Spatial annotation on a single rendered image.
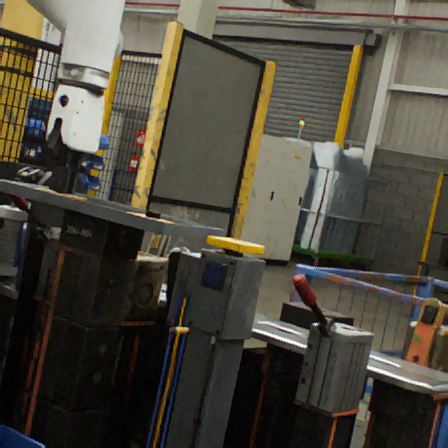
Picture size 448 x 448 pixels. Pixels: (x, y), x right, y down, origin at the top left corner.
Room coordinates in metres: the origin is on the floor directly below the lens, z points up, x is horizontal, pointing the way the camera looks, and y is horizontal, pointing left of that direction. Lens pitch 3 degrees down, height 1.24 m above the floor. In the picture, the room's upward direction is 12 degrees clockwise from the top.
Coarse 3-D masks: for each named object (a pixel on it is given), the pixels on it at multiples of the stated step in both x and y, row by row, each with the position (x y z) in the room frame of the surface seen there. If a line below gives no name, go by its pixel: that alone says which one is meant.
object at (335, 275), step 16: (304, 272) 3.67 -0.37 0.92; (320, 272) 3.63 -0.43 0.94; (336, 272) 3.89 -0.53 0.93; (352, 272) 3.99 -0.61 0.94; (368, 272) 4.11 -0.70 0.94; (368, 288) 3.48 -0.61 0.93; (384, 288) 3.44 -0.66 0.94; (416, 288) 4.52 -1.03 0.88; (432, 288) 4.57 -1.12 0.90; (416, 304) 3.34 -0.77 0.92; (416, 320) 4.57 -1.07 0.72; (384, 352) 4.34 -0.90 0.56; (400, 352) 4.47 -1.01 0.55; (368, 384) 3.44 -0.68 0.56; (368, 400) 3.86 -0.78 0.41
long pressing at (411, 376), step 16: (160, 304) 1.62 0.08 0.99; (256, 320) 1.61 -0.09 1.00; (272, 320) 1.65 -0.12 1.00; (256, 336) 1.48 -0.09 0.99; (272, 336) 1.47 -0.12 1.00; (288, 336) 1.50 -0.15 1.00; (304, 336) 1.54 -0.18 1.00; (304, 352) 1.43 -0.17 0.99; (368, 368) 1.36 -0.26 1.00; (384, 368) 1.39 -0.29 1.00; (400, 368) 1.41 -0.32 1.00; (416, 368) 1.45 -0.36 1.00; (400, 384) 1.32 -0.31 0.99; (416, 384) 1.31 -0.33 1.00; (432, 384) 1.34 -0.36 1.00
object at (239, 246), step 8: (208, 240) 1.23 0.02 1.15; (216, 240) 1.22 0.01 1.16; (224, 240) 1.21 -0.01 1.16; (232, 240) 1.23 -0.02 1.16; (240, 240) 1.25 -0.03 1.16; (224, 248) 1.21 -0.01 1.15; (232, 248) 1.20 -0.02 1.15; (240, 248) 1.19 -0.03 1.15; (248, 248) 1.21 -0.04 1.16; (256, 248) 1.22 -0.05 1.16; (264, 248) 1.24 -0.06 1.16; (240, 256) 1.23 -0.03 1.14
